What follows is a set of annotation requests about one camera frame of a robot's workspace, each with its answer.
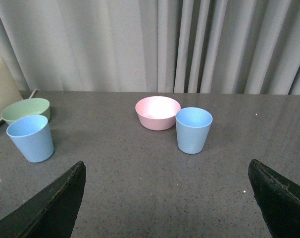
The cream white toaster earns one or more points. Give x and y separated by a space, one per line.
9 92

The pink bowl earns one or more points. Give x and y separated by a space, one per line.
157 112

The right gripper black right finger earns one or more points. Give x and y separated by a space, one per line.
278 198

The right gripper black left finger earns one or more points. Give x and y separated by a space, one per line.
52 212

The light blue cup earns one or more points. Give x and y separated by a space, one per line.
192 128
32 137

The green bowl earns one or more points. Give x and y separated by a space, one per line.
24 108

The grey pleated curtain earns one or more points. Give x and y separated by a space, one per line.
185 46

